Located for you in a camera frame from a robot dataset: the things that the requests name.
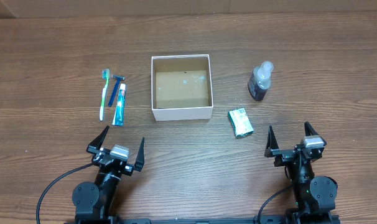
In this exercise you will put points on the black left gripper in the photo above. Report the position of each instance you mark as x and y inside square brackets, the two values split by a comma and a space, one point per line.
[94, 147]

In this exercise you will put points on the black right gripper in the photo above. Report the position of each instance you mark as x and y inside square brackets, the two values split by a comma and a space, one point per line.
[282, 155]

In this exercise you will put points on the teal toothpaste tube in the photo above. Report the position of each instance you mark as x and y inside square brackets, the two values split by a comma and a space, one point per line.
[118, 119]

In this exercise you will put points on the green white soap packet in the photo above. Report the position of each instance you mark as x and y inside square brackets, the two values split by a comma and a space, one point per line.
[240, 122]

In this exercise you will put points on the clear dark liquid bottle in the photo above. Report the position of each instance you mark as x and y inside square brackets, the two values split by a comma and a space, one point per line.
[260, 80]

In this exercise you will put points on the blue disposable razor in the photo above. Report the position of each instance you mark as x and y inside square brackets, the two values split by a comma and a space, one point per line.
[118, 79]

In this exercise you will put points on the green white toothbrush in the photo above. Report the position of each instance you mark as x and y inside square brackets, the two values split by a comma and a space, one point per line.
[105, 76]

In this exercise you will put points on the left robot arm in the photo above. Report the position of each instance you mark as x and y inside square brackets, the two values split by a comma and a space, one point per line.
[93, 200]

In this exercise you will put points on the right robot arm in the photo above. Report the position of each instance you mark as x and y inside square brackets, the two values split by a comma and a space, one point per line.
[314, 195]

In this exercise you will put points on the white cardboard box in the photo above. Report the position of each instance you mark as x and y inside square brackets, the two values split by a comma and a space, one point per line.
[181, 87]

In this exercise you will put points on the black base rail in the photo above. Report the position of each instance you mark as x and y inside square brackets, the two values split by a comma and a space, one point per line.
[201, 221]

